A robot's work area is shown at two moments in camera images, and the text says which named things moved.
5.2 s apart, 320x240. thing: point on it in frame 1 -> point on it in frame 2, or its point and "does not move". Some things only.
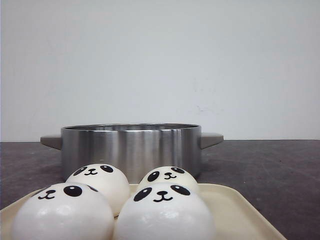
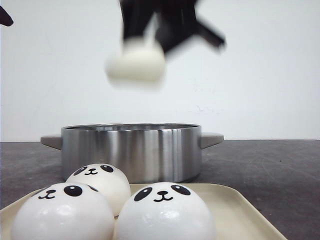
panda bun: [169, 174] -> [142, 60]
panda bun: [165, 211] does not move
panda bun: [64, 211] does not move
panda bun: [106, 179] does not move
